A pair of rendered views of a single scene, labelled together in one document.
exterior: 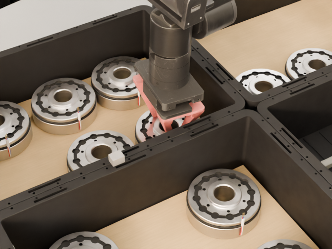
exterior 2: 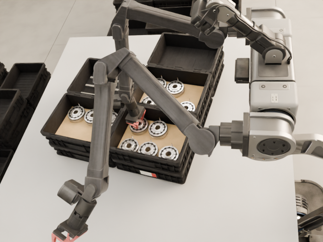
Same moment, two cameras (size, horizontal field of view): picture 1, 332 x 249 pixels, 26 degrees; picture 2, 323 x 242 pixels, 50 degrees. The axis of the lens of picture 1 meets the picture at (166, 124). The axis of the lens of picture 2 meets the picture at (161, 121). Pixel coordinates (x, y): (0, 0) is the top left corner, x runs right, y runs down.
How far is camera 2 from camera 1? 179 cm
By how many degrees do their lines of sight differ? 71
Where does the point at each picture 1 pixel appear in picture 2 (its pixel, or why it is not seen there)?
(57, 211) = not seen: hidden behind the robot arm
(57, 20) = (96, 229)
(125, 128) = (142, 138)
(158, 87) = (139, 111)
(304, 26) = (71, 134)
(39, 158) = (167, 144)
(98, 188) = not seen: hidden behind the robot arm
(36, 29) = (105, 230)
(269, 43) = (85, 136)
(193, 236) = not seen: hidden behind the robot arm
